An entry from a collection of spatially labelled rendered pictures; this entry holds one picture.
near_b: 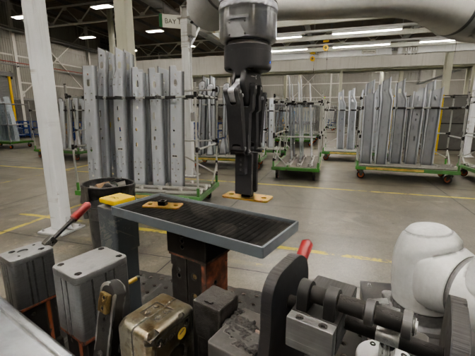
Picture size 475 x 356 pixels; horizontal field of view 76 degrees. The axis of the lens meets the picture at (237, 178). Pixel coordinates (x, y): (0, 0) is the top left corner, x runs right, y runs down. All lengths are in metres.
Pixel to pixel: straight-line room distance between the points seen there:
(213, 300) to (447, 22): 0.69
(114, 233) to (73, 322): 0.24
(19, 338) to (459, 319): 0.61
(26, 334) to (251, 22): 0.61
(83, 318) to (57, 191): 3.46
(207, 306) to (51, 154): 3.58
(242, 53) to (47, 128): 3.53
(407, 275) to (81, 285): 0.75
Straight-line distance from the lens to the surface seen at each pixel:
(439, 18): 0.78
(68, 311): 0.61
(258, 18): 0.49
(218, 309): 0.45
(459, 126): 12.74
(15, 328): 0.69
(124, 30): 7.97
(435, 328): 1.00
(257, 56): 0.48
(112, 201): 0.76
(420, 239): 0.89
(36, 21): 4.02
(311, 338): 0.34
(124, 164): 4.91
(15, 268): 0.81
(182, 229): 0.55
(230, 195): 0.53
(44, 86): 3.92
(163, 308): 0.49
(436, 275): 0.88
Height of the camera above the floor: 1.36
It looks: 12 degrees down
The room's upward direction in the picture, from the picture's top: straight up
